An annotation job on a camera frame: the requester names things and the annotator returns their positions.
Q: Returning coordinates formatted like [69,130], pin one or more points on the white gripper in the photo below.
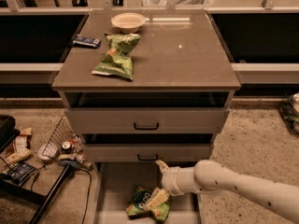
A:
[169,179]

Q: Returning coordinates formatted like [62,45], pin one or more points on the green rice chip bag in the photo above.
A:
[136,209]

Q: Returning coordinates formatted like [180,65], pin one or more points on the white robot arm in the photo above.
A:
[207,177]

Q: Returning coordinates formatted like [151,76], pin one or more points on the bottom grey drawer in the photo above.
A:
[116,187]

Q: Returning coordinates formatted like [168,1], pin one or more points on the grey drawer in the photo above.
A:
[140,152]
[147,120]
[116,187]

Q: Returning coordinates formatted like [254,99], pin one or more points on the top grey drawer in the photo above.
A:
[147,120]

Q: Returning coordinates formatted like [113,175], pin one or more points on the middle grey drawer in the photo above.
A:
[140,152]

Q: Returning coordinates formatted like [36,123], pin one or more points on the grey drawer cabinet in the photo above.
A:
[179,62]

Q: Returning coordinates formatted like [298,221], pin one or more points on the green chip bag on counter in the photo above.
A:
[117,61]

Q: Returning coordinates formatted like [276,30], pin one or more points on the soda can in basket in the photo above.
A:
[66,147]

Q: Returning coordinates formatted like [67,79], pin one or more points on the white round lid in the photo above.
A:
[47,152]

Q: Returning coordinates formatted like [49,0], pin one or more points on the dark blue snack packet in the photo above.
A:
[18,173]

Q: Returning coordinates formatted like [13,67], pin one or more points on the red white snack packet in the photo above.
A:
[20,143]

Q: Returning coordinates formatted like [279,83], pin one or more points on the yellow snack packet on floor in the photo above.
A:
[15,157]

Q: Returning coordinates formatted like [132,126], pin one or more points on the blue snack bar packet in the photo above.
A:
[87,42]

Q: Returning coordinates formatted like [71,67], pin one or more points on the white paper bowl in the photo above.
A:
[128,22]

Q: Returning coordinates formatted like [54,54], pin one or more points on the wire mesh basket left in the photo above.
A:
[63,132]

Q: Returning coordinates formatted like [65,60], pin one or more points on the wire basket right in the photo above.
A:
[289,111]

